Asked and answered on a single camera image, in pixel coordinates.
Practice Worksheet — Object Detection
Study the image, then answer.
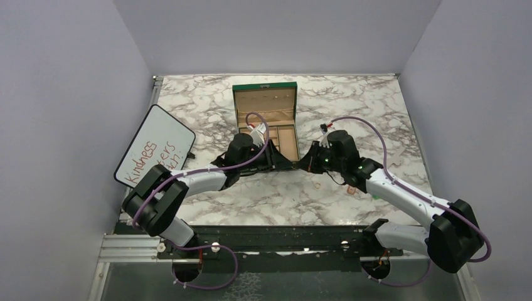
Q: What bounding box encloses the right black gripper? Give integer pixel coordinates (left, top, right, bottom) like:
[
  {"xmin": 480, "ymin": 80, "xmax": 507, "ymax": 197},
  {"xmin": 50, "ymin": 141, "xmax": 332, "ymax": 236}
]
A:
[{"xmin": 295, "ymin": 140, "xmax": 345, "ymax": 174}]

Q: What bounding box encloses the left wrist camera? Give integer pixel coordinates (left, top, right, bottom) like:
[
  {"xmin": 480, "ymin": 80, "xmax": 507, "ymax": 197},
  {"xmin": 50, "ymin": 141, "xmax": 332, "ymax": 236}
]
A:
[{"xmin": 247, "ymin": 123, "xmax": 267, "ymax": 146}]

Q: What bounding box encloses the aluminium frame rail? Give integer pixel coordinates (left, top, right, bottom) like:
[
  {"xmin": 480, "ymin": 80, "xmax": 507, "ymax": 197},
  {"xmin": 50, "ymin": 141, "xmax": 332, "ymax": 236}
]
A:
[{"xmin": 88, "ymin": 235, "xmax": 200, "ymax": 300}]

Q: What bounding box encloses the black mounting rail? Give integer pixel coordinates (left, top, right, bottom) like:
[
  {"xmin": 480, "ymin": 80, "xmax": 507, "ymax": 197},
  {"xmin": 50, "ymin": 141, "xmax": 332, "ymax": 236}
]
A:
[{"xmin": 157, "ymin": 225, "xmax": 403, "ymax": 273}]

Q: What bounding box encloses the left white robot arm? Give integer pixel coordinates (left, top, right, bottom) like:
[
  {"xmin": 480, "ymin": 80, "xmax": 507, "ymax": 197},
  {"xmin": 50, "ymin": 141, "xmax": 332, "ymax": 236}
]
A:
[{"xmin": 122, "ymin": 133, "xmax": 295, "ymax": 258}]

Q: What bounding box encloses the white plastic bracket piece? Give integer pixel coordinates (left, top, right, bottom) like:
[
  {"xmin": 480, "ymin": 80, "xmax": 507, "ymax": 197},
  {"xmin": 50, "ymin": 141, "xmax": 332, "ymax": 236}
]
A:
[{"xmin": 387, "ymin": 152, "xmax": 403, "ymax": 167}]

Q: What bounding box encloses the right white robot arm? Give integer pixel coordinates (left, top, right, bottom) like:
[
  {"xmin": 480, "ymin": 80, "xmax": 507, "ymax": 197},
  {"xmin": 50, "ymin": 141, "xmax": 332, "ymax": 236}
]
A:
[{"xmin": 296, "ymin": 130, "xmax": 487, "ymax": 273}]

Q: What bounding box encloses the white dry-erase board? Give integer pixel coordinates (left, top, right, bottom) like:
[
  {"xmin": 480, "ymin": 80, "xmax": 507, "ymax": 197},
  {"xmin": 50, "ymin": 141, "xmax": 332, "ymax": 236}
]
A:
[{"xmin": 114, "ymin": 104, "xmax": 196, "ymax": 187}]

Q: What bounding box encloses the green jewelry box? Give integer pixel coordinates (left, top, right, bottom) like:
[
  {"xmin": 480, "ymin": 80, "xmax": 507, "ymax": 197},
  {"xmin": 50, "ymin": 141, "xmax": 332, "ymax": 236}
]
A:
[{"xmin": 232, "ymin": 82, "xmax": 301, "ymax": 162}]

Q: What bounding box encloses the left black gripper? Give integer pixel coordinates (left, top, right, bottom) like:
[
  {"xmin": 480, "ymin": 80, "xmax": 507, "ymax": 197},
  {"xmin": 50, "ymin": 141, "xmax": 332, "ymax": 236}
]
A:
[{"xmin": 238, "ymin": 139, "xmax": 294, "ymax": 173}]

